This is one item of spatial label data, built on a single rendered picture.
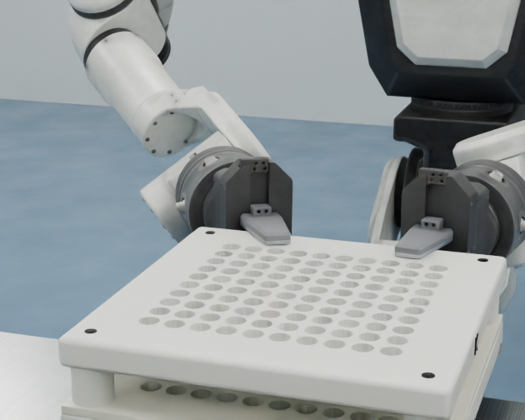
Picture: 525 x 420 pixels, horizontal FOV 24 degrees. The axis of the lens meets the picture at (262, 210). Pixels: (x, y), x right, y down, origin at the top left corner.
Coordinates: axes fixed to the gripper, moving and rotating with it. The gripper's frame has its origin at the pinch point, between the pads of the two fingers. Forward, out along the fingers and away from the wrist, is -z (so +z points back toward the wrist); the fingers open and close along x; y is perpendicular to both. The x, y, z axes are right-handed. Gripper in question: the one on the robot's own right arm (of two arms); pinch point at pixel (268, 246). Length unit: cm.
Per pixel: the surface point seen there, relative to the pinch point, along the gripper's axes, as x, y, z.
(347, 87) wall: 65, -153, 456
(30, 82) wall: 73, -10, 547
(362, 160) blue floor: 84, -138, 386
